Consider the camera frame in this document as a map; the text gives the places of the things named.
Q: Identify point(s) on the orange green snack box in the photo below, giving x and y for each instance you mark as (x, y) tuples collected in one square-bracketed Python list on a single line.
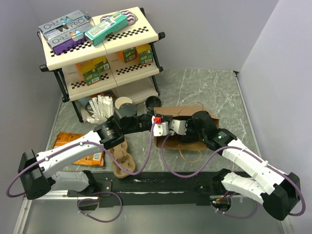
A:
[(84, 65)]

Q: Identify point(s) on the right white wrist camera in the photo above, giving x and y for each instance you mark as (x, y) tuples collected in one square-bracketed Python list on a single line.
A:
[(177, 127)]

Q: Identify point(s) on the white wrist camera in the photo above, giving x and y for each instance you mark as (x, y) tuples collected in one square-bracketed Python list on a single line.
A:
[(177, 127), (160, 128)]

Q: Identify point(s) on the purple wavy round pack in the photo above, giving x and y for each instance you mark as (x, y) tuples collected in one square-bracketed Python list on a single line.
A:
[(131, 17)]

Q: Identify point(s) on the cup of straws and napkins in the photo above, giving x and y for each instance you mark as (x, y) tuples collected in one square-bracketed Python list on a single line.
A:
[(100, 108)]

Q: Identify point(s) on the cream three-tier shelf rack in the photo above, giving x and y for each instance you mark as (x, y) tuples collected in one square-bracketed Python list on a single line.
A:
[(124, 79)]

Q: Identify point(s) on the teal carton box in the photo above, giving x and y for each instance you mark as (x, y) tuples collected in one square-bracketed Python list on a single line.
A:
[(111, 25)]

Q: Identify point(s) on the cardboard cup carrier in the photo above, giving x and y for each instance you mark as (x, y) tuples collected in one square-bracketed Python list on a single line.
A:
[(123, 158)]

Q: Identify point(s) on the yellow green box right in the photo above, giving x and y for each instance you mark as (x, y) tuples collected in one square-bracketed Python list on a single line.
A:
[(144, 54)]

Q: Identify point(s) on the silver blue RO box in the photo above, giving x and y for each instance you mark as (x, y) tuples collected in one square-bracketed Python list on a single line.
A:
[(62, 21)]

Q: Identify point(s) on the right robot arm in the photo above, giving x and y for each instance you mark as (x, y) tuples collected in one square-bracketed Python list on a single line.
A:
[(277, 191)]

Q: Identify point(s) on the yellow green snack box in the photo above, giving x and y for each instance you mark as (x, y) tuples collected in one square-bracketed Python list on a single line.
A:
[(101, 64)]

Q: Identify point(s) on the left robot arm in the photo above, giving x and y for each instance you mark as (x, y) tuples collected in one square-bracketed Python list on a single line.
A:
[(42, 172)]

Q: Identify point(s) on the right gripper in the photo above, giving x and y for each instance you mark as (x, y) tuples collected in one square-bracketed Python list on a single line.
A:
[(188, 137)]

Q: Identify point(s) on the stacked paper cup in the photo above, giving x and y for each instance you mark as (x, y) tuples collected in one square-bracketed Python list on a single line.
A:
[(122, 100)]

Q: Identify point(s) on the purple RO box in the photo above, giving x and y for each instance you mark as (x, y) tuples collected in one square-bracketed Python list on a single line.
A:
[(69, 38)]

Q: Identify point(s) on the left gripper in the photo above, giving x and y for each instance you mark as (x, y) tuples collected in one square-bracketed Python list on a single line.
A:
[(150, 115)]

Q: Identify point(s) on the orange green box right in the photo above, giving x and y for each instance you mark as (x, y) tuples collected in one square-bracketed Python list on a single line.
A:
[(128, 54)]

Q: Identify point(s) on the orange snack bag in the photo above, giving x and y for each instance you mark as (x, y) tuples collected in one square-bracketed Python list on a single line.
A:
[(91, 160)]

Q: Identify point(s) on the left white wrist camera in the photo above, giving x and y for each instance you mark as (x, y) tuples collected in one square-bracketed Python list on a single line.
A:
[(160, 128)]

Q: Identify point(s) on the brown paper bag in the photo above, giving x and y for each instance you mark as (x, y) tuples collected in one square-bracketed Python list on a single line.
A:
[(184, 143)]

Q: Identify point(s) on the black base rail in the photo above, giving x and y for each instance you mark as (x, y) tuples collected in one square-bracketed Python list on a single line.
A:
[(147, 188)]

